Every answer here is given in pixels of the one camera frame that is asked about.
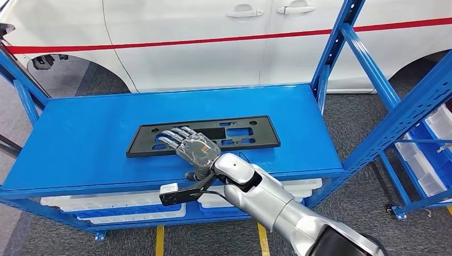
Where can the white car with red stripe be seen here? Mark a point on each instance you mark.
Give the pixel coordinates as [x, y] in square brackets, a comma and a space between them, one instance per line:
[183, 67]

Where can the black plastic panel part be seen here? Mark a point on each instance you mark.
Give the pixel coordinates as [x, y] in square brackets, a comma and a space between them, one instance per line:
[266, 137]

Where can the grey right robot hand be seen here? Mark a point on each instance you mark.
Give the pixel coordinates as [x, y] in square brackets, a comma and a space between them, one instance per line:
[197, 148]

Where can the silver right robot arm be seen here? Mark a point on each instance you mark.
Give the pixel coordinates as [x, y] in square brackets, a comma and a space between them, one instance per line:
[275, 205]

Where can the yellow floor tape square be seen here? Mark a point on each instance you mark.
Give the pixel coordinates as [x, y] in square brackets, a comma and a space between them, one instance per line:
[160, 244]

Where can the blue metal shelf rack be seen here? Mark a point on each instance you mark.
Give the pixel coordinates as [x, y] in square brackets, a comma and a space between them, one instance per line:
[423, 205]
[88, 141]

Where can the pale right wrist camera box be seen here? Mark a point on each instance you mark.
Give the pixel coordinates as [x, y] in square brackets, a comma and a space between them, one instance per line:
[168, 189]

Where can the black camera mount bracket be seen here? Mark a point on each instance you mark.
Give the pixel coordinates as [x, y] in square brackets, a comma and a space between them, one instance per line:
[183, 198]

